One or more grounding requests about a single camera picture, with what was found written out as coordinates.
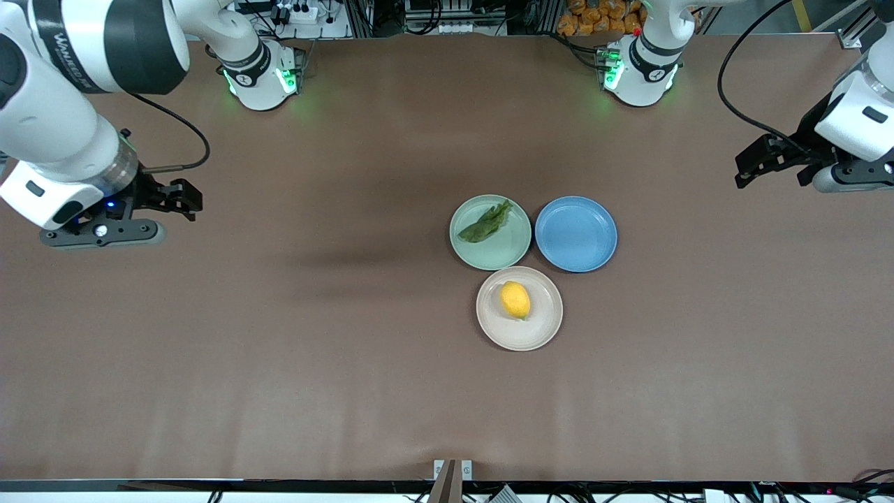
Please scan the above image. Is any green lettuce leaf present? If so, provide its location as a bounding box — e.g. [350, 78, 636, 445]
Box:
[457, 199, 515, 245]

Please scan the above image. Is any blue plate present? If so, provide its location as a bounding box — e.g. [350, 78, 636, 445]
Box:
[534, 196, 619, 273]

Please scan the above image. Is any metal table edge bracket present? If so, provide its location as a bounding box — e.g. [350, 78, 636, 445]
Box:
[432, 458, 474, 503]

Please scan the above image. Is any grey equipment rack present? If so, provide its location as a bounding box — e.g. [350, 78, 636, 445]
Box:
[404, 0, 509, 36]

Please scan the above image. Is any aluminium frame profile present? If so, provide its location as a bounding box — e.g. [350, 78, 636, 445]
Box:
[831, 0, 894, 51]

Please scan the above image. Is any beige plate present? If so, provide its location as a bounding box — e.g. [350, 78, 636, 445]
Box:
[476, 266, 564, 352]

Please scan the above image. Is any orange items bin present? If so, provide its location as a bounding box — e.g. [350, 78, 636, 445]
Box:
[556, 0, 701, 37]

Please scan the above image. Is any light green plate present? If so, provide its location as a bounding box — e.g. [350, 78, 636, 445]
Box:
[449, 194, 533, 271]

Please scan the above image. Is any yellow lemon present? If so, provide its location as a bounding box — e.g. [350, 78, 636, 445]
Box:
[499, 280, 532, 321]

